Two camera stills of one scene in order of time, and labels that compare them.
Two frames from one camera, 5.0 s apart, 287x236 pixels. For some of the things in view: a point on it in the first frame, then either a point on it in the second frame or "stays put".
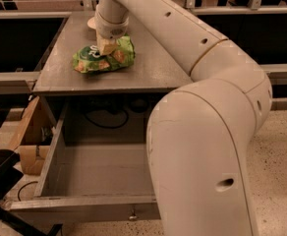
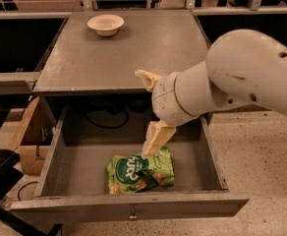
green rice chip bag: x=89 y=59 → x=133 y=173
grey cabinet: x=117 y=96 stays put
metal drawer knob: x=134 y=216 stays put
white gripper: x=111 y=28 → x=165 y=99
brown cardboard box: x=33 y=142 stays put
